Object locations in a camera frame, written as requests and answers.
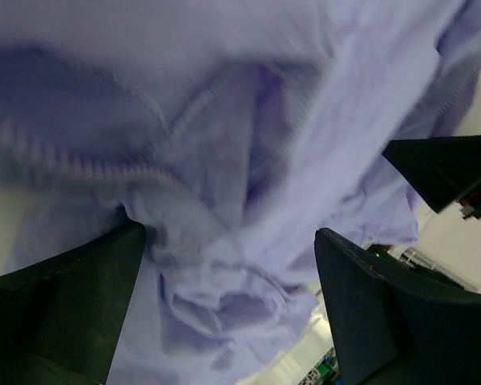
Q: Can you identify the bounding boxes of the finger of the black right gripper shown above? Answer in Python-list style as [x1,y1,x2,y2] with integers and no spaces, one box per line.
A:
[382,135,481,220]

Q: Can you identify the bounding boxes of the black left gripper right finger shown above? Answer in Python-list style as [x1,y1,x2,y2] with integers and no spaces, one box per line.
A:
[314,229,481,384]

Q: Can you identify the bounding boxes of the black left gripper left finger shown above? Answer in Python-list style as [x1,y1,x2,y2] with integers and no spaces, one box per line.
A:
[0,222,145,384]

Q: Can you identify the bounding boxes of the lavender zip jacket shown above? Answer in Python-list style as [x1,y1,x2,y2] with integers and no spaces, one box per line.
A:
[0,1,481,384]

